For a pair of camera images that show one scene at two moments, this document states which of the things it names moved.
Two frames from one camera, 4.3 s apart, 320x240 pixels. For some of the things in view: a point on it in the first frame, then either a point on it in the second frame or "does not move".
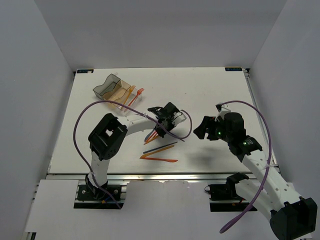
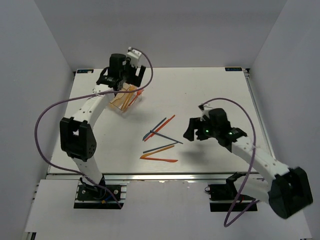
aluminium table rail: x=149 y=176 does not move
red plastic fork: x=139 y=92 does not move
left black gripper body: x=169 y=125 -> x=129 y=75
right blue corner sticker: x=233 y=69 does not move
